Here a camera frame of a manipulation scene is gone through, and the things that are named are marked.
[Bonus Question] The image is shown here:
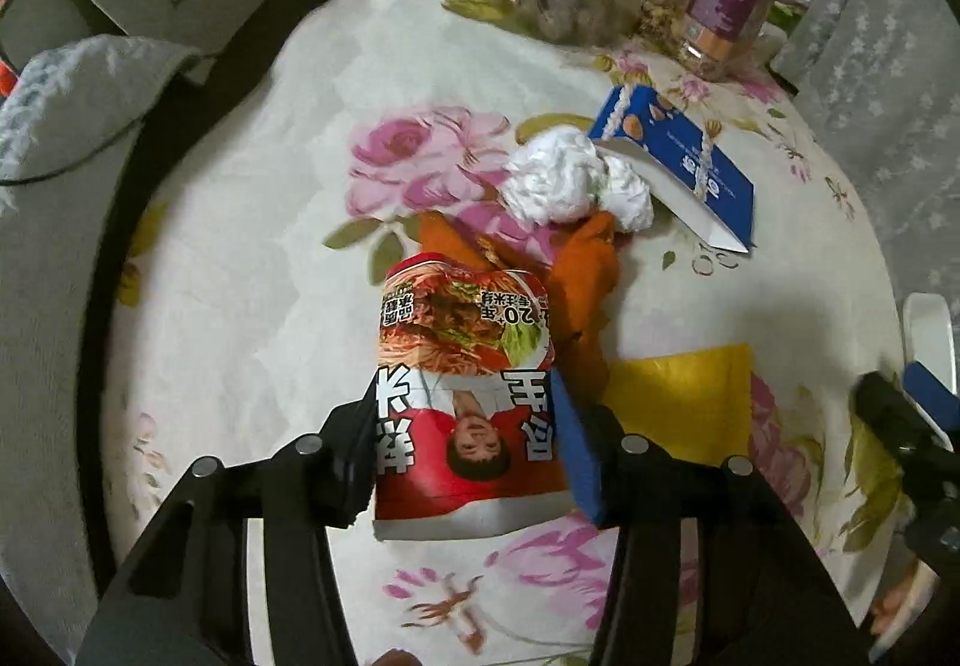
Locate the flat blue cardboard box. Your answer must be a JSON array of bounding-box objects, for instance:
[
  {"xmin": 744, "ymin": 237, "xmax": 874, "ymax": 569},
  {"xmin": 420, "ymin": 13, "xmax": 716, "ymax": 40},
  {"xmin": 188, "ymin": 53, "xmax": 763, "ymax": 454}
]
[{"xmin": 589, "ymin": 85, "xmax": 755, "ymax": 254}]

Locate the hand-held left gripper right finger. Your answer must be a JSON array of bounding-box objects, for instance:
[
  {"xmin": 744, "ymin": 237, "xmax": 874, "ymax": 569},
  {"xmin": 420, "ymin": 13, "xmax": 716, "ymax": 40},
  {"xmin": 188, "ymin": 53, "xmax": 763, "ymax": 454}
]
[{"xmin": 550, "ymin": 368, "xmax": 878, "ymax": 666}]

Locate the grey patterned blanket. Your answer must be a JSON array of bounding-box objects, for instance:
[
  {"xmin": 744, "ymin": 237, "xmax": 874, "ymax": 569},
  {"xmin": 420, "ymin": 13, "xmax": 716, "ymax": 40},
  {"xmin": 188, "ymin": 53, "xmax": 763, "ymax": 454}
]
[{"xmin": 0, "ymin": 34, "xmax": 203, "ymax": 209}]

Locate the floral tablecloth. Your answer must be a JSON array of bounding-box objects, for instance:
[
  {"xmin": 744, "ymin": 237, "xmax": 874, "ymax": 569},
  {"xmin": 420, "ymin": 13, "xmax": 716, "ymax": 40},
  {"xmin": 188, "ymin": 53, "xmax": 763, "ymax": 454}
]
[{"xmin": 101, "ymin": 0, "xmax": 920, "ymax": 666}]

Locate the red instant noodle package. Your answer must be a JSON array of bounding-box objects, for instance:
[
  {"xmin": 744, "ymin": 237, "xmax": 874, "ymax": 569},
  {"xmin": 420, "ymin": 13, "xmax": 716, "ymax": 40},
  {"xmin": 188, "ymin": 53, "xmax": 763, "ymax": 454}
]
[{"xmin": 371, "ymin": 252, "xmax": 571, "ymax": 539}]

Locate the crumpled white paper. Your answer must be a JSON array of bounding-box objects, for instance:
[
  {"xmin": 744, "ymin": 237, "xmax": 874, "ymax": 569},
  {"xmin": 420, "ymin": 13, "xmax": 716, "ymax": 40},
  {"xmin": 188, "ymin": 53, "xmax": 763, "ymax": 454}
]
[{"xmin": 501, "ymin": 126, "xmax": 655, "ymax": 236}]

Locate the orange cloth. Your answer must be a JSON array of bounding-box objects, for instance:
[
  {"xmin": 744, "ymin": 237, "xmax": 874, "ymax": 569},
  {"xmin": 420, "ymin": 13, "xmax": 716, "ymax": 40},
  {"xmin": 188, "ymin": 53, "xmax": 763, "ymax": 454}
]
[{"xmin": 416, "ymin": 208, "xmax": 623, "ymax": 397}]

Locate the person's right hand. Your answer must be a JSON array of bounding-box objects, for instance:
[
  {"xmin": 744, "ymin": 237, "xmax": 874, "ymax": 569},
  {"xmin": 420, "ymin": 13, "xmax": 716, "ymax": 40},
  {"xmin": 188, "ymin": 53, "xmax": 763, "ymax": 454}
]
[{"xmin": 870, "ymin": 572, "xmax": 942, "ymax": 648}]

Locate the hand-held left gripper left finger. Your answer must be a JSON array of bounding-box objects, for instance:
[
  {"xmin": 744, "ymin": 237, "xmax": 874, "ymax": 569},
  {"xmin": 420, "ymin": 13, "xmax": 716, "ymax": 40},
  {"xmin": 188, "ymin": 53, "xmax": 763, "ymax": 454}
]
[{"xmin": 75, "ymin": 373, "xmax": 380, "ymax": 666}]

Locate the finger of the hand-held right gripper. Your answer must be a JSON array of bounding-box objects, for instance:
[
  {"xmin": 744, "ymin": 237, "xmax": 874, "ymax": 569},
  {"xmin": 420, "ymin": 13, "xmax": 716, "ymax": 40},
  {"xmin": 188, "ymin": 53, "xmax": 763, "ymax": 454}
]
[
  {"xmin": 902, "ymin": 358, "xmax": 960, "ymax": 431},
  {"xmin": 851, "ymin": 372, "xmax": 957, "ymax": 458}
]

